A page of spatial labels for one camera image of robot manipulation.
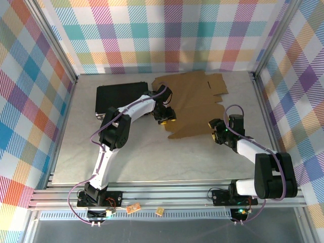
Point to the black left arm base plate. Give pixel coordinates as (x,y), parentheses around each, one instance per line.
(114,198)

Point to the small orange circuit board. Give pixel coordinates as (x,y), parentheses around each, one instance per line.
(133,208)

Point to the aluminium frame cross rails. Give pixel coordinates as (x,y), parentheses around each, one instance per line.
(164,197)

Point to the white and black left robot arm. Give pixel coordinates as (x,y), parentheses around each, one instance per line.
(101,172)

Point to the small yellow chip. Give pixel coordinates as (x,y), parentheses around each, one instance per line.
(160,211)

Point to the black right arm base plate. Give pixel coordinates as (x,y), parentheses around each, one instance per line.
(220,197)

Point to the small black controller board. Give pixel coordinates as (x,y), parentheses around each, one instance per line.
(100,214)
(239,213)

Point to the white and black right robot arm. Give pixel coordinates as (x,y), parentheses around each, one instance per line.
(268,174)

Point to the black hard case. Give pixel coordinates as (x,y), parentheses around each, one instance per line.
(119,98)

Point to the aluminium frame post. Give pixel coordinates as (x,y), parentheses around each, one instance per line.
(274,38)
(54,43)

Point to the aluminium side rail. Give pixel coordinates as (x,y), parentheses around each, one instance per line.
(62,129)
(264,108)

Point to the brown cardboard box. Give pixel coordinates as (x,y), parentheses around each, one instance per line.
(195,108)

